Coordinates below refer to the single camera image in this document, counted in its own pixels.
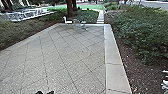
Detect large brown tree trunk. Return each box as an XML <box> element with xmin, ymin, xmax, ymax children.
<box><xmin>65</xmin><ymin>0</ymin><xmax>76</xmax><ymax>18</ymax></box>

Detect dark outdoor patio chair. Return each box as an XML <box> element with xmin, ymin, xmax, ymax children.
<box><xmin>73</xmin><ymin>18</ymin><xmax>89</xmax><ymax>32</ymax></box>

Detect low green ground shrubs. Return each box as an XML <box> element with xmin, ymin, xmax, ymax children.
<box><xmin>39</xmin><ymin>8</ymin><xmax>100</xmax><ymax>24</ymax></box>

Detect green hedge shrubs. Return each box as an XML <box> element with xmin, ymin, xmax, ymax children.
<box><xmin>109</xmin><ymin>4</ymin><xmax>168</xmax><ymax>64</ymax></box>

